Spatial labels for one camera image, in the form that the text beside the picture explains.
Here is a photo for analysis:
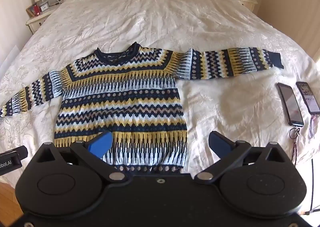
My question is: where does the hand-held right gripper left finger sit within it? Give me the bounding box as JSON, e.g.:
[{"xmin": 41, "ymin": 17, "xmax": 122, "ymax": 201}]
[{"xmin": 32, "ymin": 131, "xmax": 130, "ymax": 184}]

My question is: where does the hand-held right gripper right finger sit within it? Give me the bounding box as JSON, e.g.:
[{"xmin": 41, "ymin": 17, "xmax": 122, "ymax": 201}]
[{"xmin": 194, "ymin": 131, "xmax": 292, "ymax": 185}]

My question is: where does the navy yellow patterned knit sweater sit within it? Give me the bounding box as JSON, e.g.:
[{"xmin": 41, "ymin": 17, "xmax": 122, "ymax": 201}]
[{"xmin": 0, "ymin": 41, "xmax": 285, "ymax": 175}]

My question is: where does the black smartphone with lit screen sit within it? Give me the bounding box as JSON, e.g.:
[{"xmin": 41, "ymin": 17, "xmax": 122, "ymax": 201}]
[{"xmin": 295, "ymin": 81, "xmax": 320, "ymax": 115}]

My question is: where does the bed with cream bedspread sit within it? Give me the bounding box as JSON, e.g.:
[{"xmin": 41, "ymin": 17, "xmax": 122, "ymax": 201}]
[{"xmin": 0, "ymin": 0, "xmax": 320, "ymax": 192}]

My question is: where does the cream nightstand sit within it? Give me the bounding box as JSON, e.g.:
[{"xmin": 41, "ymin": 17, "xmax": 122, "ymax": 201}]
[
  {"xmin": 229, "ymin": 0, "xmax": 258, "ymax": 13},
  {"xmin": 26, "ymin": 4, "xmax": 68, "ymax": 34}
]

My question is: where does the dark braided phone lanyard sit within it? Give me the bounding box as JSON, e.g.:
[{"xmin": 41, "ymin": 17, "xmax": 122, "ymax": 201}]
[{"xmin": 289, "ymin": 126, "xmax": 301, "ymax": 166}]

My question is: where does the pink phone strap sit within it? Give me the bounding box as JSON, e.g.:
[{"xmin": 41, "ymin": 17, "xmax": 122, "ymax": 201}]
[{"xmin": 308, "ymin": 114, "xmax": 320, "ymax": 139}]

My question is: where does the small picture frame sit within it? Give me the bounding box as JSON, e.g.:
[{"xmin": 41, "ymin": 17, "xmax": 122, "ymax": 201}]
[{"xmin": 26, "ymin": 3, "xmax": 38, "ymax": 17}]

